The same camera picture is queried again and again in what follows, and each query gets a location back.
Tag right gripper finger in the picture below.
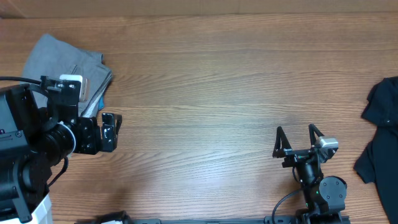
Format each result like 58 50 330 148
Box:
272 126 292 158
308 124 323 146

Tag grey shorts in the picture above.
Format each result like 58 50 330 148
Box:
22 34 113 118

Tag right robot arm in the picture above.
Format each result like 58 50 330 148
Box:
268 124 351 224

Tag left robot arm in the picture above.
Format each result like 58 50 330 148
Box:
1 75 122 223

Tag folded blue denim jeans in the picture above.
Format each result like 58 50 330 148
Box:
98 95 104 111

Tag black garment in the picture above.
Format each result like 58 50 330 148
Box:
354 77 397 224

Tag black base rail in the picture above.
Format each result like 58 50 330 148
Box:
74 210 352 224

